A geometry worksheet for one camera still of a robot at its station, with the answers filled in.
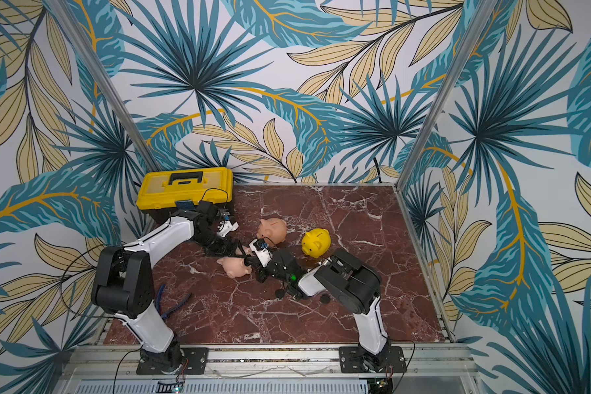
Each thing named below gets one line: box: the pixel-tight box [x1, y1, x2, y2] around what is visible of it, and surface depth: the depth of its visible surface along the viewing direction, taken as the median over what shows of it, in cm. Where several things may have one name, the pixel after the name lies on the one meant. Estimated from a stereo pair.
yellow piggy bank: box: [301, 228, 331, 259], surface depth 92 cm
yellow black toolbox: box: [136, 166, 234, 223], surface depth 97 cm
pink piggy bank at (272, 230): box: [256, 217, 289, 248], surface depth 95 cm
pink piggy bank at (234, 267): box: [216, 256, 252, 279], surface depth 86 cm
